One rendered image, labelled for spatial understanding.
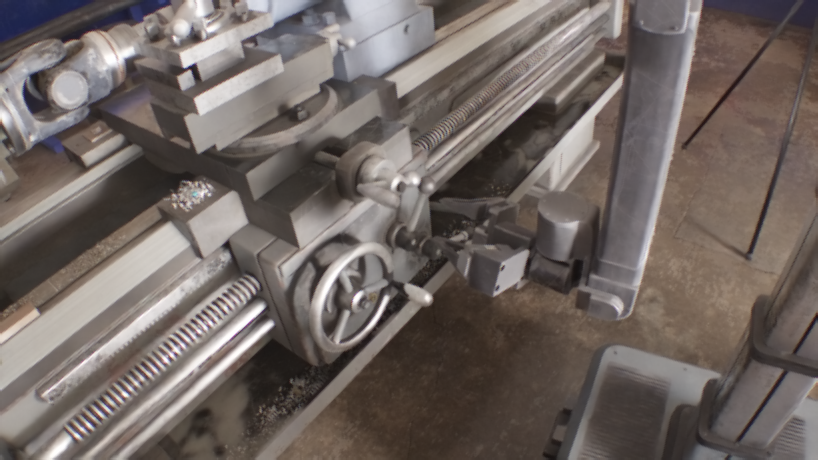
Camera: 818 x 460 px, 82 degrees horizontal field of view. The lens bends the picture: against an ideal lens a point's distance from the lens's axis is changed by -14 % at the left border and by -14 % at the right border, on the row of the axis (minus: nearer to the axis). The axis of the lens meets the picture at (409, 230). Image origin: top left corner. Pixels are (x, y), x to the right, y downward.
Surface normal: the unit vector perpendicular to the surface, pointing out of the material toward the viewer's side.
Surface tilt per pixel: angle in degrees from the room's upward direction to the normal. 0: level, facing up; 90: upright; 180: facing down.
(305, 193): 0
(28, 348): 36
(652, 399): 0
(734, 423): 90
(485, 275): 65
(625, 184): 92
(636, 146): 92
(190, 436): 0
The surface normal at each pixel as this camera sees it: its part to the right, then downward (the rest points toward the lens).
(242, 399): -0.10, -0.76
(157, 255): 0.39, -0.42
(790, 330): -0.46, 0.61
